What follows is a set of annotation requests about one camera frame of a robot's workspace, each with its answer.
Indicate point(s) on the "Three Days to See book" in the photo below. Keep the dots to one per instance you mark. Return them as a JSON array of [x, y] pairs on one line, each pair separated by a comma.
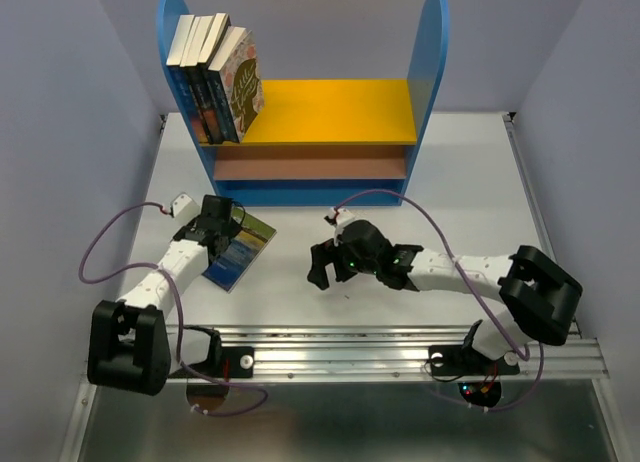
[[192, 62]]

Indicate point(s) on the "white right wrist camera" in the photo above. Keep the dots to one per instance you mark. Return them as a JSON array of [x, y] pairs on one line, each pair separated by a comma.
[[339, 219]]

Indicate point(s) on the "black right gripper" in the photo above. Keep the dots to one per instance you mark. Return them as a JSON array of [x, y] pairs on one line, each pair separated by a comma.
[[323, 254]]

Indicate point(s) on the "Nineteen Eighty-Four dark book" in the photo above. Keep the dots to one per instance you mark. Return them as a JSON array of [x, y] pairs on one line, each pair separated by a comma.
[[220, 43]]

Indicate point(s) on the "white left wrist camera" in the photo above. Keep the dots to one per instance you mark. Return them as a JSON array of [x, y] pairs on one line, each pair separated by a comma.
[[183, 208]]

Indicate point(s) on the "blue green landscape book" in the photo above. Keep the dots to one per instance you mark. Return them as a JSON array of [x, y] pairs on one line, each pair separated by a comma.
[[232, 265]]

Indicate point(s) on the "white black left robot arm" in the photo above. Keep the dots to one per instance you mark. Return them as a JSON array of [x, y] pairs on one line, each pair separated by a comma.
[[129, 347]]

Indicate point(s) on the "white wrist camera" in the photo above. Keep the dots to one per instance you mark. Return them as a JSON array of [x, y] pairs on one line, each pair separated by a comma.
[[183, 208], [339, 219]]

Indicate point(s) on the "blue wooden bookshelf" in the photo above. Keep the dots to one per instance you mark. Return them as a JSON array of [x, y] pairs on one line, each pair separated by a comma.
[[318, 141]]

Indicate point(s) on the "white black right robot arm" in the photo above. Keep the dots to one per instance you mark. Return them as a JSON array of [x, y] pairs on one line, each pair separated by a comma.
[[539, 297]]

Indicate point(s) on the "aluminium mounting rail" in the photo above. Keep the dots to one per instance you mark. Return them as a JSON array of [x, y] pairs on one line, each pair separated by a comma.
[[359, 354]]

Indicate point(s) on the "A Tale of Two Cities book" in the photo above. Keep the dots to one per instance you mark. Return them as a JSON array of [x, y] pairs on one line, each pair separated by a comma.
[[201, 55]]

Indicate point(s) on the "Little Women floral book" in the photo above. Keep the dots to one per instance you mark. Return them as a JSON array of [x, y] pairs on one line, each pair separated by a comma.
[[243, 80]]

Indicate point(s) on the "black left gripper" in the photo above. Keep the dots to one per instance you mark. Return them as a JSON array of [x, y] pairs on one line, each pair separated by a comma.
[[232, 228]]

